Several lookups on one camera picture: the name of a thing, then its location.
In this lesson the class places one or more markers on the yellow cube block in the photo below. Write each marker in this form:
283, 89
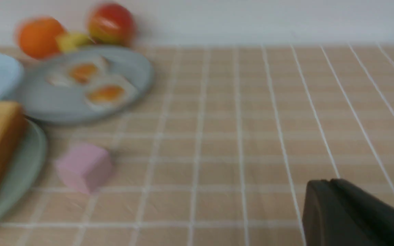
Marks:
72, 41

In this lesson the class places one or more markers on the back fried egg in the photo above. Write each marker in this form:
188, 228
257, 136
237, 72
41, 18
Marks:
78, 72

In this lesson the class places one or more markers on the pink cube block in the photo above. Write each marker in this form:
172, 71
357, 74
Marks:
84, 167

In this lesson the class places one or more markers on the mint green front plate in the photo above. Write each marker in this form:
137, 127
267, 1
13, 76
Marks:
24, 169

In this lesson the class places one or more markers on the checkered peach tablecloth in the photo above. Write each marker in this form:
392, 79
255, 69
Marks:
220, 151

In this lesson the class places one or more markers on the front right fried egg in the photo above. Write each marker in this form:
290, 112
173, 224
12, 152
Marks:
108, 92

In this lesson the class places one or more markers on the fried egg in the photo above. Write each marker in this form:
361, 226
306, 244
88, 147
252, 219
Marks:
78, 72
108, 92

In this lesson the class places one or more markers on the red yellow apple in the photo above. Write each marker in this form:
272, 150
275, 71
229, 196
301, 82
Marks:
111, 23

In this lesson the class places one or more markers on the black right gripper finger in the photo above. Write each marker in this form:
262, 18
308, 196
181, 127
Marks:
338, 213

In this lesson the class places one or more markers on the orange fruit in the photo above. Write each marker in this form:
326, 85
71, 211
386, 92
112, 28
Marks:
37, 37

